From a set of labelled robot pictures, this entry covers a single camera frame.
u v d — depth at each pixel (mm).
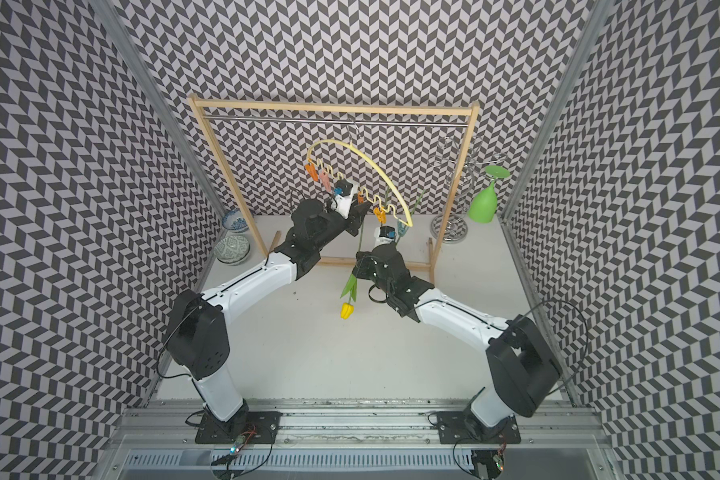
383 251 621
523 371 427
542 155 946
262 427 724
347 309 788
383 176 654
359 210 713
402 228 723
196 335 462
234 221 1158
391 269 600
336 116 640
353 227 719
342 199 667
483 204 889
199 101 619
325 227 663
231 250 1052
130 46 764
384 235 713
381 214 657
